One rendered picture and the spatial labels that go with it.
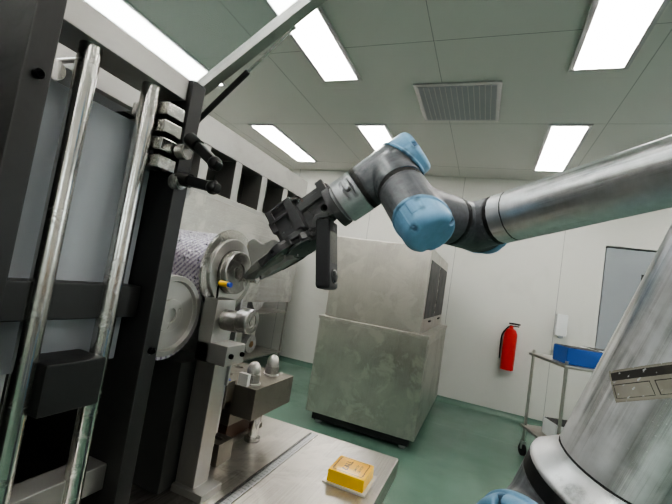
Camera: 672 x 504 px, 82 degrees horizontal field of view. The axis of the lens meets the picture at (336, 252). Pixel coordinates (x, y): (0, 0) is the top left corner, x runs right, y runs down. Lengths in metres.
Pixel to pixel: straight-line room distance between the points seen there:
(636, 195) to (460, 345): 4.65
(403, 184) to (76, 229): 0.39
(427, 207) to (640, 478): 0.33
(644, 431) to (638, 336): 0.06
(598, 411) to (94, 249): 0.43
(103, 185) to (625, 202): 0.53
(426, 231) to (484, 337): 4.59
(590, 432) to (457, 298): 4.74
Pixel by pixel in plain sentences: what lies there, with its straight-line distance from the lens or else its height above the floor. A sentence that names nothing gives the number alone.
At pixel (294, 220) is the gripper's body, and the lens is 0.64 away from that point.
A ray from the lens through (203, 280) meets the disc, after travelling 0.66.
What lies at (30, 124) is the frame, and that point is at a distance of 0.34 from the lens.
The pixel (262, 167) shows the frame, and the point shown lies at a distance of 1.39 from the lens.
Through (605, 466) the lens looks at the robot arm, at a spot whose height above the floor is 1.16.
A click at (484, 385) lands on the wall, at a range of 5.17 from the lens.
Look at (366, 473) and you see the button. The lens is 0.82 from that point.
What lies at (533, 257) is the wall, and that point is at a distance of 5.13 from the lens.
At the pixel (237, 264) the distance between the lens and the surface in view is 0.70.
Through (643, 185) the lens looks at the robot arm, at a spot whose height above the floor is 1.41.
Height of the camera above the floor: 1.27
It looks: 4 degrees up
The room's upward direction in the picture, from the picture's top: 9 degrees clockwise
